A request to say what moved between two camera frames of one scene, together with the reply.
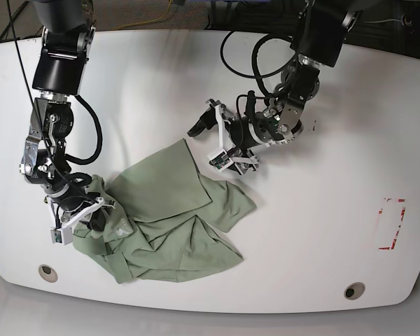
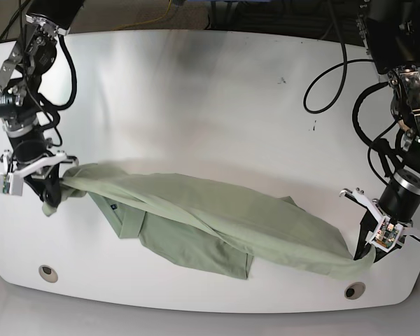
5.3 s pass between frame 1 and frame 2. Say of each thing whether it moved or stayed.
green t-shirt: moved
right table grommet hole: stayed
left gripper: moved
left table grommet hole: stayed
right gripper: moved
